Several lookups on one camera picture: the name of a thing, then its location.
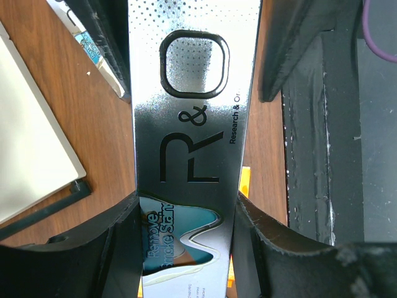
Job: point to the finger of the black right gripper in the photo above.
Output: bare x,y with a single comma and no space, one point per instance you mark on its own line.
107,24
290,27

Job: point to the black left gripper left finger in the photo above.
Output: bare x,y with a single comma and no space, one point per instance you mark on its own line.
102,257

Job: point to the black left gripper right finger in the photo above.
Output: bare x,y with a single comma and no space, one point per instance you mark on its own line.
279,262

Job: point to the silver toothpaste box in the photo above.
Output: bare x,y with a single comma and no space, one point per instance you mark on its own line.
81,35
191,71

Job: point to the three-tier cream shelf rack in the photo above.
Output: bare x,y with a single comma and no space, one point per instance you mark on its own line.
37,160

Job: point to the orange toothpaste box right lower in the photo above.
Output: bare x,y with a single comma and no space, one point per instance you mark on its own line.
239,228

